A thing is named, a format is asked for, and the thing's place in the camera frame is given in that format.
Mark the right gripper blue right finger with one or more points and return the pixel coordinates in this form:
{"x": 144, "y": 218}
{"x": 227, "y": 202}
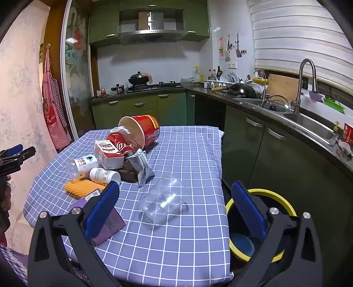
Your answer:
{"x": 252, "y": 216}

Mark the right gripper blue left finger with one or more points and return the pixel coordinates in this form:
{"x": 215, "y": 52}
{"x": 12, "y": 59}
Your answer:
{"x": 98, "y": 209}

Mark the purple box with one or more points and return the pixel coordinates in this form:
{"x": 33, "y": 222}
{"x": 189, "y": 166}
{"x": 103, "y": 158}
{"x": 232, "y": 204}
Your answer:
{"x": 113, "y": 224}

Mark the orange foam net sleeve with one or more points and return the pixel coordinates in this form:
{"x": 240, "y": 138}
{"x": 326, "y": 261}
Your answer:
{"x": 82, "y": 187}

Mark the white pill bottle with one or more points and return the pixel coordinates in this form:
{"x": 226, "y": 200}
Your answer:
{"x": 104, "y": 177}

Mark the clear plastic bottle with label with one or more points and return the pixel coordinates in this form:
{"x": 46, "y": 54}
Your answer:
{"x": 80, "y": 168}

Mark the red white milk carton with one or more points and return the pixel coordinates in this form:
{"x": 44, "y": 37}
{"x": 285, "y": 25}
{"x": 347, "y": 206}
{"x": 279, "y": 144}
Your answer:
{"x": 108, "y": 155}

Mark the clear plastic cup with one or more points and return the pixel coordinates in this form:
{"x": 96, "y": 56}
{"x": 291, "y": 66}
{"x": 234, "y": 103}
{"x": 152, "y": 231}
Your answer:
{"x": 168, "y": 196}

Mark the silver foil pouch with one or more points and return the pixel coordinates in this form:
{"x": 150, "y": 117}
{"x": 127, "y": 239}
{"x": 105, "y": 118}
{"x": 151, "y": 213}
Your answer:
{"x": 142, "y": 167}

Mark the red soda can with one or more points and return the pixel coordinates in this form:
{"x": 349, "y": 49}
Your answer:
{"x": 120, "y": 143}

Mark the red paper bucket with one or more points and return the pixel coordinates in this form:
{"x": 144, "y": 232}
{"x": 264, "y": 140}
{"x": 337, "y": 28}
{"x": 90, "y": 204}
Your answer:
{"x": 141, "y": 130}

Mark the yellow rimmed trash bin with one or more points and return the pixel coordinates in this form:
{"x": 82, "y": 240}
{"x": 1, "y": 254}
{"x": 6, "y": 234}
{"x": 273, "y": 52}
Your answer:
{"x": 242, "y": 244}

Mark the person's left hand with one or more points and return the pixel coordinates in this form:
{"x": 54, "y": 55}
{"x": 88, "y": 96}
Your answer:
{"x": 6, "y": 199}

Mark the green base cabinets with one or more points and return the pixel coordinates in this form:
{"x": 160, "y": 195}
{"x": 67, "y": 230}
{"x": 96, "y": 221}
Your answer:
{"x": 262, "y": 152}

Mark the blue checkered tablecloth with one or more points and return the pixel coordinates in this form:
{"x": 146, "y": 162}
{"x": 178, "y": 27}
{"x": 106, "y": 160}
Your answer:
{"x": 176, "y": 230}

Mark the glass sliding door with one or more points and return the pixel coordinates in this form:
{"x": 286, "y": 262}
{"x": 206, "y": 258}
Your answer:
{"x": 76, "y": 75}

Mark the small black kettle pot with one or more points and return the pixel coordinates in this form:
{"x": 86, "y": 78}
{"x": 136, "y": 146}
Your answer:
{"x": 118, "y": 89}

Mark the black wok on counter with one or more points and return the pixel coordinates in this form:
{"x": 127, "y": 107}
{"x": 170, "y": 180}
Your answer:
{"x": 238, "y": 90}

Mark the red cup on counter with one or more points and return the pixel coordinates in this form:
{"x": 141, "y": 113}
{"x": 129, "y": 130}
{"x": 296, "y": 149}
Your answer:
{"x": 348, "y": 134}

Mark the wooden cutting board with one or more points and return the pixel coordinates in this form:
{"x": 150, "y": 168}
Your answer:
{"x": 283, "y": 86}

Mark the black pot on stove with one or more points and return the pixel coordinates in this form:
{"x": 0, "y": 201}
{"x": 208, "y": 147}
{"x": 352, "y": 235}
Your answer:
{"x": 139, "y": 79}

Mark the gas stove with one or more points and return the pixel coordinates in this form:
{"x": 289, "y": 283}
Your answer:
{"x": 160, "y": 85}

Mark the green upper cabinets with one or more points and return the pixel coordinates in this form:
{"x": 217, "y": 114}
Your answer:
{"x": 110, "y": 18}

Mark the steel range hood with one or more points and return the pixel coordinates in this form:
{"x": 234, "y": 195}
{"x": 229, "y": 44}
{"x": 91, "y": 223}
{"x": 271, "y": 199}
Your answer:
{"x": 151, "y": 36}

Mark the white window blind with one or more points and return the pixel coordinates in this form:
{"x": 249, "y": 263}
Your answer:
{"x": 286, "y": 32}

